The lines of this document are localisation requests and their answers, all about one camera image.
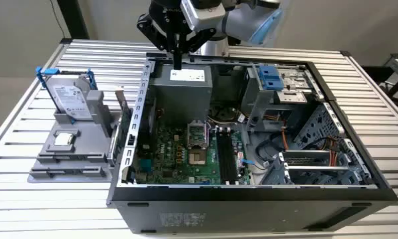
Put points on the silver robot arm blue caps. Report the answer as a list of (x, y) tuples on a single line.
[(242, 22)]

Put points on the blue plastic drive latch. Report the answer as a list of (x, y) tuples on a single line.
[(270, 77)]

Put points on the silver CPU chip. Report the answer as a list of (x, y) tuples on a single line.
[(64, 139)]

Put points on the thin metal locking lever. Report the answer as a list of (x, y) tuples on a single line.
[(207, 135)]

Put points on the round black fan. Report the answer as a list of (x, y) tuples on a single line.
[(223, 114)]

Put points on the hard disk in blue carrier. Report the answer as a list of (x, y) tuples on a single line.
[(68, 99)]

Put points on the graphics card with metal bracket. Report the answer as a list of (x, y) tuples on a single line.
[(124, 124)]

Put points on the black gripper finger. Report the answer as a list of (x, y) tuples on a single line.
[(198, 41), (151, 32)]

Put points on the metal disk bay cage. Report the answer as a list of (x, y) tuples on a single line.
[(318, 171)]

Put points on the grey power supply box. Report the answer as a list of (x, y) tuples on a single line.
[(178, 99)]

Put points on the CPU socket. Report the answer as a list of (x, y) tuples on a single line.
[(197, 156)]

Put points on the grey parts rack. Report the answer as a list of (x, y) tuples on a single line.
[(89, 139)]

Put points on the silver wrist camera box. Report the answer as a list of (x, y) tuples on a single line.
[(202, 12)]

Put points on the black upright post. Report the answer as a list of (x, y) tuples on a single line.
[(76, 17)]

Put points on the black open PC case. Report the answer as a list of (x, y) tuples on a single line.
[(218, 214)]

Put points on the green motherboard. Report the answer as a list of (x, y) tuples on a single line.
[(166, 161)]

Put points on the grey metal drive bay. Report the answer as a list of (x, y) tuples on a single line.
[(291, 97)]

